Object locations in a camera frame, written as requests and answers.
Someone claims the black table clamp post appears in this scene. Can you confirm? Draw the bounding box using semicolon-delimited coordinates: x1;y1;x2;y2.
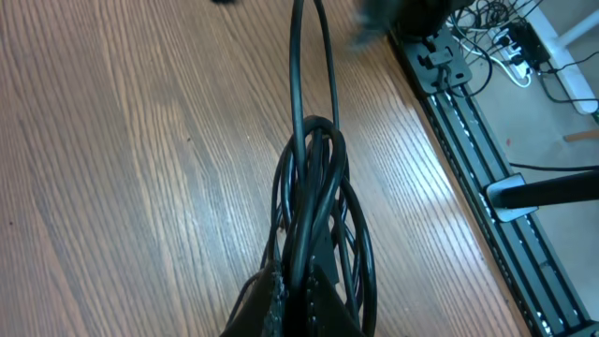
485;169;598;223

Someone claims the floor cables bundle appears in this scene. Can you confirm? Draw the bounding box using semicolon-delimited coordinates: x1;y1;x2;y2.
446;0;599;107

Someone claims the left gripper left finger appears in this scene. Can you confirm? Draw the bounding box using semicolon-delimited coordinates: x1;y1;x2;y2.
220;261;286;337

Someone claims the white power strip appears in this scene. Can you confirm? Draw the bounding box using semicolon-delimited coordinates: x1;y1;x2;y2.
488;21;550;80

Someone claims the black cable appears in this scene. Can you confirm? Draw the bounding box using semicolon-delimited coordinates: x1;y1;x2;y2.
226;0;378;337

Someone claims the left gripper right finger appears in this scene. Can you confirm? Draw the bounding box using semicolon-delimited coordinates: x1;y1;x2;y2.
304;266;364;337

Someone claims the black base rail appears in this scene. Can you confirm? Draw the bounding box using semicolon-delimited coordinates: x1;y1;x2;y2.
388;29;598;336

